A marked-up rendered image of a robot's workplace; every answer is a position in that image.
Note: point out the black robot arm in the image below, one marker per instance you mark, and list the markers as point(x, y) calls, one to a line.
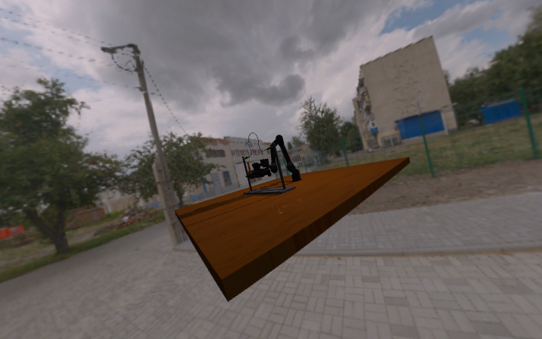
point(290, 166)

